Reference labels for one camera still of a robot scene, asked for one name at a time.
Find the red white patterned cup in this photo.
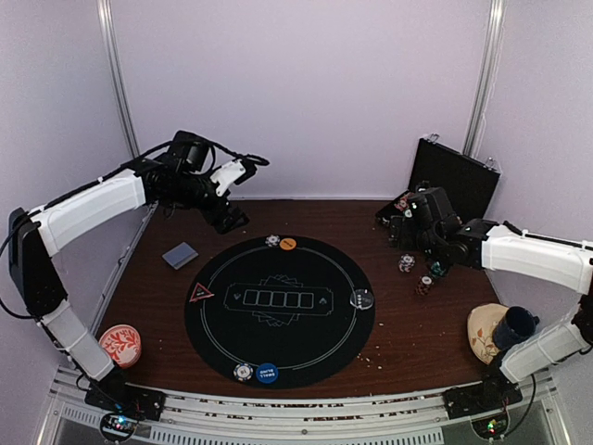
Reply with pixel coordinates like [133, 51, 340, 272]
[99, 324, 142, 369]

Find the yellow big blind button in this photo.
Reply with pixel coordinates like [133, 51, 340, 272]
[279, 237, 297, 251]

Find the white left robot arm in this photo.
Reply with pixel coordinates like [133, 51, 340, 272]
[2, 159, 257, 412]

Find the clear round dealer button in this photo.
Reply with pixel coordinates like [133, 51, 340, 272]
[349, 289, 374, 311]

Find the aluminium frame post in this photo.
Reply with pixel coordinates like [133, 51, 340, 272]
[96, 0, 141, 159]
[462, 0, 507, 158]

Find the round wooden coaster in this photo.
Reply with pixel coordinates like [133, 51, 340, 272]
[467, 303, 509, 364]

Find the blue small blind button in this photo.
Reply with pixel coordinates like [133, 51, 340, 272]
[255, 362, 279, 385]

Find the aluminium frame post left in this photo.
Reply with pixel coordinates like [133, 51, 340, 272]
[96, 0, 141, 159]

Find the blue white chip stack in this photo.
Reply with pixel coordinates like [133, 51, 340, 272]
[398, 253, 416, 273]

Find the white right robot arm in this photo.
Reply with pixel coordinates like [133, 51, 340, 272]
[380, 210, 592, 410]

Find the red triangular all-in marker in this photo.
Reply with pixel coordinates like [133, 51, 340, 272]
[189, 283, 214, 303]

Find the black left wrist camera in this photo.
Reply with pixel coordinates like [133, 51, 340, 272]
[167, 130, 211, 173]

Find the round black poker mat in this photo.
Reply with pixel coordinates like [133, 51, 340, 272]
[184, 235, 375, 389]

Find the brown poker chip stack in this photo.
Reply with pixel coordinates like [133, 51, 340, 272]
[415, 275, 434, 296]

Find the black poker chip case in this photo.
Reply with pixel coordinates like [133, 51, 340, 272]
[375, 138, 500, 227]

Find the aluminium frame post right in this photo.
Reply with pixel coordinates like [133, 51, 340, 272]
[462, 0, 507, 158]

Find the green poker chip stack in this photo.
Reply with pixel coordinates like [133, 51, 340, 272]
[429, 261, 448, 279]

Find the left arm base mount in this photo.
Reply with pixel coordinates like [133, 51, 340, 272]
[77, 365, 166, 444]

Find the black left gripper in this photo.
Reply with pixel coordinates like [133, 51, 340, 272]
[165, 169, 249, 235]

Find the dark blue mug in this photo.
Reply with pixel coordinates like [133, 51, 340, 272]
[492, 306, 540, 350]

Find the red chip row in case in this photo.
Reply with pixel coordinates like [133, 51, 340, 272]
[393, 192, 411, 212]

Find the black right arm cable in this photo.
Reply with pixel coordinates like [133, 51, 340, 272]
[490, 342, 593, 439]

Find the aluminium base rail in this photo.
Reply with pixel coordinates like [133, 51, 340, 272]
[44, 363, 571, 445]

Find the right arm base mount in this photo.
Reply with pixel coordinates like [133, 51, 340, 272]
[442, 372, 523, 441]

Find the blue patterned card deck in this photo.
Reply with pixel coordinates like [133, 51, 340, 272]
[162, 242, 198, 270]

